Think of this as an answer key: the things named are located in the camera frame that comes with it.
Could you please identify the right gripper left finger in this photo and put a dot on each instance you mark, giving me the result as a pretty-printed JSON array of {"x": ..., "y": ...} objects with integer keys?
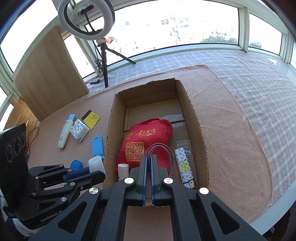
[{"x": 98, "y": 216}]

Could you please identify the white aqua sunscreen bottle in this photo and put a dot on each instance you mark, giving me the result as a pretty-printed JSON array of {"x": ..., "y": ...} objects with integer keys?
[{"x": 66, "y": 131}]

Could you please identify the ring light cable remote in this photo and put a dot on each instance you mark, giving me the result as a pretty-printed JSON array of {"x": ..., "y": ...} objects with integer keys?
[{"x": 95, "y": 81}]

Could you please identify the yellow black notebook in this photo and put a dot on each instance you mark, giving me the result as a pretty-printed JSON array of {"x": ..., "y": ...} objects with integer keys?
[{"x": 90, "y": 119}]

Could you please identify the black tripod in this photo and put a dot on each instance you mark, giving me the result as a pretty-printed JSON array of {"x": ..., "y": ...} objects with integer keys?
[{"x": 102, "y": 43}]

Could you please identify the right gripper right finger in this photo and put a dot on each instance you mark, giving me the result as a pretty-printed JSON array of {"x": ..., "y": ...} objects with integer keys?
[{"x": 197, "y": 214}]

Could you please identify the light wooden board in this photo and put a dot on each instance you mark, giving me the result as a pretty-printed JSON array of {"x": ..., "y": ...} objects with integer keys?
[{"x": 46, "y": 77}]

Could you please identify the red fabric bag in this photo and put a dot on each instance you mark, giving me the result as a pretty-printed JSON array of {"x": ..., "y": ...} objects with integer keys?
[{"x": 140, "y": 137}]

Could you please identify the patterned tissue pack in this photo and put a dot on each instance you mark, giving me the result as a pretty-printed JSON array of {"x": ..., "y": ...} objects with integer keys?
[{"x": 79, "y": 130}]

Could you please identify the small pink lotion bottle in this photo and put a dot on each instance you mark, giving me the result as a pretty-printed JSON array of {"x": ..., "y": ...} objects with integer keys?
[{"x": 123, "y": 171}]

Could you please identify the cardboard box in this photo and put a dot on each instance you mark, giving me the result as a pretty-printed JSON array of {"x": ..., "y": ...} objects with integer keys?
[{"x": 163, "y": 99}]

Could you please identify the blue round case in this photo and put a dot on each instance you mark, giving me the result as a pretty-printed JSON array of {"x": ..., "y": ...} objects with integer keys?
[{"x": 76, "y": 165}]

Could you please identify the pine wood headboard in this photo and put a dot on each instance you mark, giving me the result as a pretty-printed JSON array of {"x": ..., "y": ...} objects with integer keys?
[{"x": 21, "y": 113}]

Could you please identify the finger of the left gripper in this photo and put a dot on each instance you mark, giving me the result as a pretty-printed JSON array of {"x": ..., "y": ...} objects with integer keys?
[
  {"x": 56, "y": 173},
  {"x": 74, "y": 180}
]

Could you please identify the black camera box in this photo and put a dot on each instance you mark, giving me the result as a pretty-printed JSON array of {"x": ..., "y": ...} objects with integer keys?
[{"x": 14, "y": 167}]

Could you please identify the blue phone stand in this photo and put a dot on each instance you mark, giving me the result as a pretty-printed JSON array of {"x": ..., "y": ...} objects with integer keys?
[{"x": 97, "y": 147}]

